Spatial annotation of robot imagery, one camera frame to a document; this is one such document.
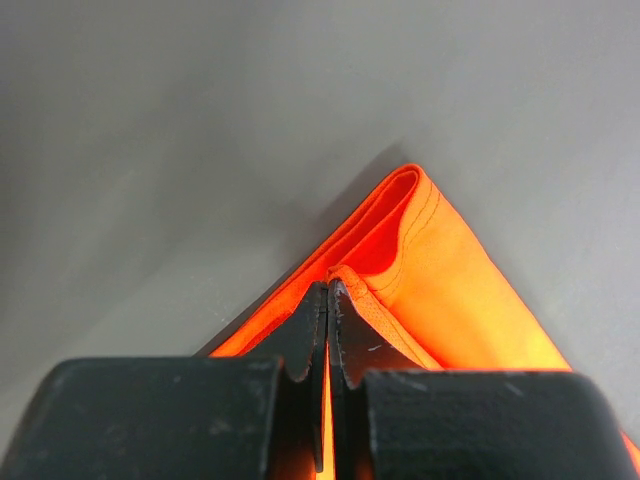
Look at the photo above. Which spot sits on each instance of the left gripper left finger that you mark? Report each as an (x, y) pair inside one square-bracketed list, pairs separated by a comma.
[(255, 416)]

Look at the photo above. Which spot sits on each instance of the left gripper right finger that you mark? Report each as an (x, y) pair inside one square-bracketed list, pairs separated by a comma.
[(395, 420)]

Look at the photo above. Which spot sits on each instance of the orange t shirt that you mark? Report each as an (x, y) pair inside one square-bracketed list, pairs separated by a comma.
[(419, 276)]

